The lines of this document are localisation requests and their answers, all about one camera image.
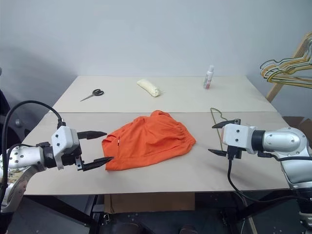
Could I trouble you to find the brown cardboard box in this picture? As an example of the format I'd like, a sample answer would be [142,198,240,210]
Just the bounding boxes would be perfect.
[282,116,312,131]

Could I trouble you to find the clothes hangers on rack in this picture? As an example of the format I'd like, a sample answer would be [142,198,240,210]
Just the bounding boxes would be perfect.
[265,32,312,103]

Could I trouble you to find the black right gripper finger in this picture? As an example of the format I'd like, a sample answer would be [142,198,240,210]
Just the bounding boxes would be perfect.
[207,148,229,157]
[212,118,242,129]

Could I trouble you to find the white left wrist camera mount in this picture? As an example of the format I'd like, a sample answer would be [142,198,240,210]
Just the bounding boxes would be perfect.
[50,125,81,170]

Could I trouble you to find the dark rounded shape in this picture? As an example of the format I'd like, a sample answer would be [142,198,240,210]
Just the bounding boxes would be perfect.
[106,218,149,234]

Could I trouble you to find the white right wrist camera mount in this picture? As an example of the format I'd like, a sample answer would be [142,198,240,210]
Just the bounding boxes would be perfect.
[221,123,257,150]

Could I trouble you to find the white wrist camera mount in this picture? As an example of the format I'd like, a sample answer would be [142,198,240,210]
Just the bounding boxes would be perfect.
[221,123,257,150]
[50,125,81,170]

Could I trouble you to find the black table frame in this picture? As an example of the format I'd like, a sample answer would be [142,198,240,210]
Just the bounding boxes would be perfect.
[21,192,302,234]

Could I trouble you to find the small white bottle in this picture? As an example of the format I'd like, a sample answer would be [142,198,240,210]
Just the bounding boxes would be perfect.
[202,64,215,91]

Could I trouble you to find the rolled cream cloth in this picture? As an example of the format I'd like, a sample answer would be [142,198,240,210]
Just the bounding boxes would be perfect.
[136,78,163,98]

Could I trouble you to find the brown cardboard sheet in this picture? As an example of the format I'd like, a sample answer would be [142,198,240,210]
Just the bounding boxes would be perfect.
[104,192,196,214]

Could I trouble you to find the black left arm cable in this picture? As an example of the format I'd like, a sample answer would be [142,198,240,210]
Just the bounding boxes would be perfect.
[0,100,67,195]

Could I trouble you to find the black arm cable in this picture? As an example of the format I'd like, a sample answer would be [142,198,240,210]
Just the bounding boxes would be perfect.
[0,100,67,195]
[227,150,312,203]

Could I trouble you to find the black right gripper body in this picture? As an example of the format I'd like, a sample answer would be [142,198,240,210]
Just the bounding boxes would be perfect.
[226,145,242,160]

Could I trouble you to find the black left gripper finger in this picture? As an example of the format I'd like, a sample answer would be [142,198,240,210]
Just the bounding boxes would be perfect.
[81,156,115,173]
[77,130,108,140]

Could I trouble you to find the black handled scissors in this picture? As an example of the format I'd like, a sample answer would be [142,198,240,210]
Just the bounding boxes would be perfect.
[79,88,105,102]

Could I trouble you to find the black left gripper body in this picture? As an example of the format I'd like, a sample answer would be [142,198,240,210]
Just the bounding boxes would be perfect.
[60,137,85,172]

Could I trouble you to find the orange shorts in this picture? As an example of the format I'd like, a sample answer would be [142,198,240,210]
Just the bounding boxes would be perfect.
[101,110,197,172]

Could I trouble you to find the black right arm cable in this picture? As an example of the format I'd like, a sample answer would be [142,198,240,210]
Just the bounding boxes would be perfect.
[227,150,312,203]

